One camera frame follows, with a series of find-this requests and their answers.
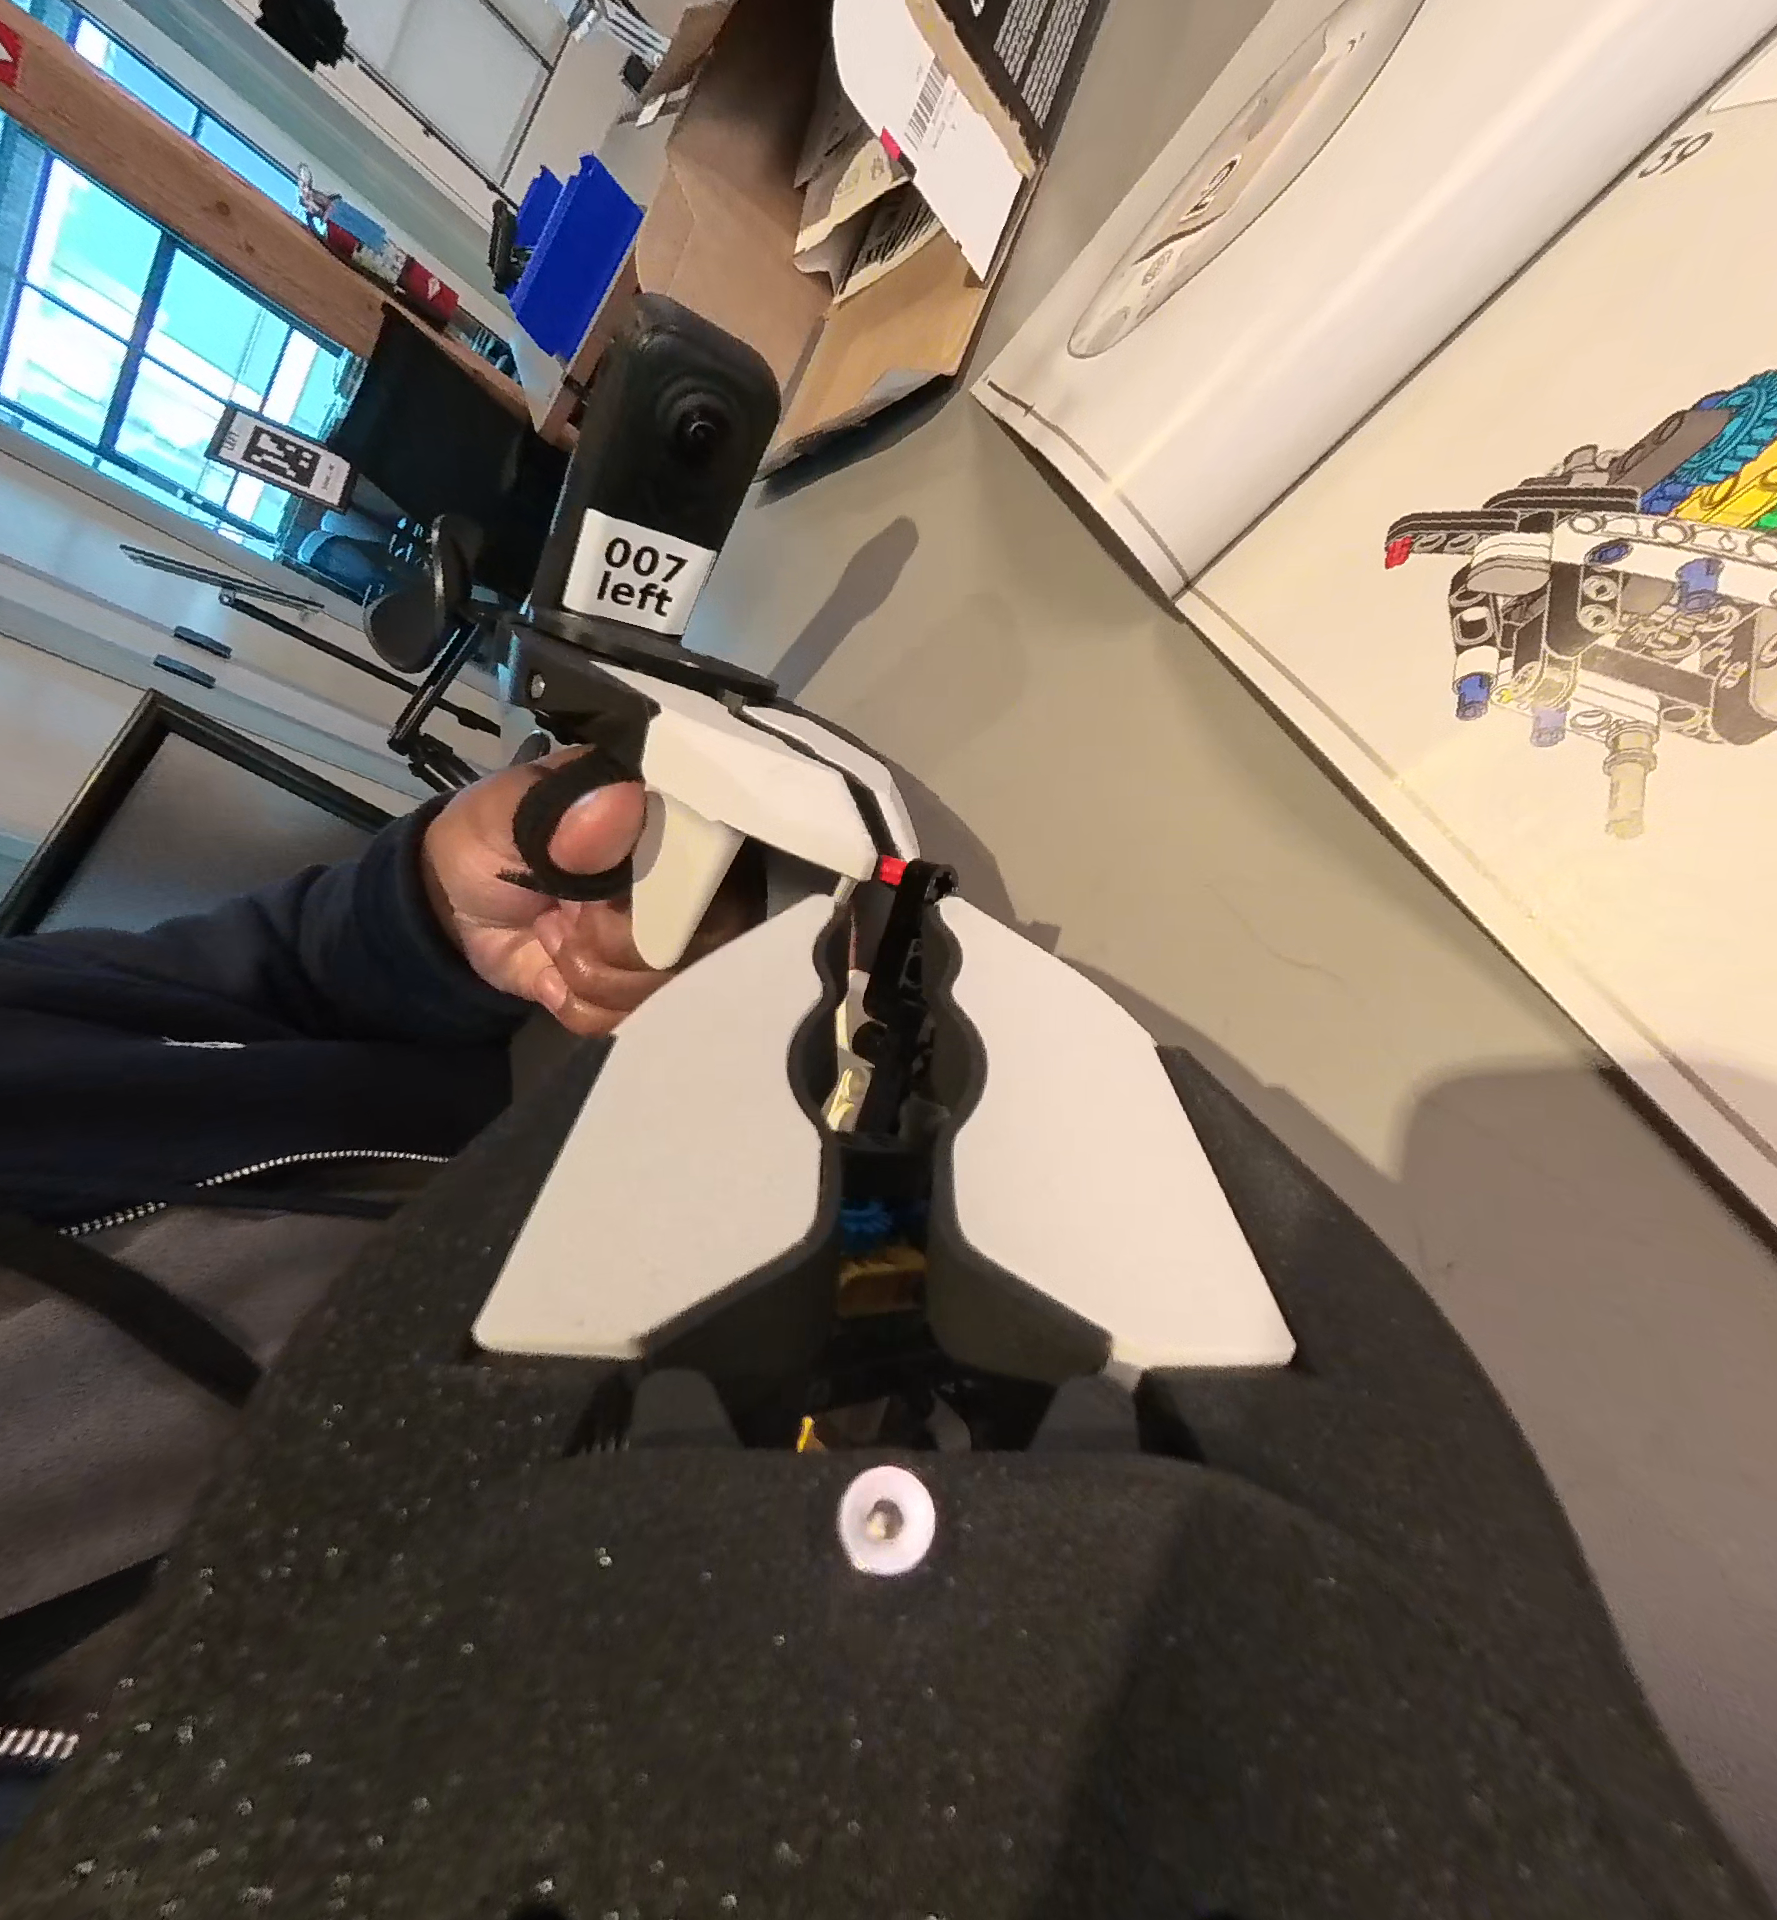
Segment lego instruction booklet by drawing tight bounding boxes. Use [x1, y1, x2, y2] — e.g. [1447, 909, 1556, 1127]
[969, 0, 1777, 1295]

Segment person's left forearm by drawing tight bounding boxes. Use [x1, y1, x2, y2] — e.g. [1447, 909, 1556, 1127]
[0, 794, 529, 1218]

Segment blue storage bins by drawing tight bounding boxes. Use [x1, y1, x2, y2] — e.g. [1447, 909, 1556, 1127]
[505, 153, 646, 363]

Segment wooden beam red sticker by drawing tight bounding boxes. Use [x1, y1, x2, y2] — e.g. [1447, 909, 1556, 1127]
[0, 0, 576, 445]

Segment partly built lego model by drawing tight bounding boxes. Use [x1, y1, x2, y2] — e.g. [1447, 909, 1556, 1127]
[799, 862, 981, 1460]

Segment brown cardboard box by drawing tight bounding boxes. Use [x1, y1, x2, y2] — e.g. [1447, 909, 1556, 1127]
[632, 0, 1045, 481]

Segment person's left hand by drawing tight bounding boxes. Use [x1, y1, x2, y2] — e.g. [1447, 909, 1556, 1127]
[423, 746, 679, 1037]

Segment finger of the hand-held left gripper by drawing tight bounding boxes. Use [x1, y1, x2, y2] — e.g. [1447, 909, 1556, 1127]
[744, 701, 922, 863]
[645, 701, 896, 887]

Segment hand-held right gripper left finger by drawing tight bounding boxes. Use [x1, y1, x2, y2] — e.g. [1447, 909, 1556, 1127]
[471, 901, 858, 1360]

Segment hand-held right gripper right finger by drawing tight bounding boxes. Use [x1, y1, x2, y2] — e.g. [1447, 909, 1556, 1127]
[924, 901, 1297, 1373]

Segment black white marker sign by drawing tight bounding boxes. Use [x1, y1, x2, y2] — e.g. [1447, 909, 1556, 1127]
[205, 406, 356, 504]

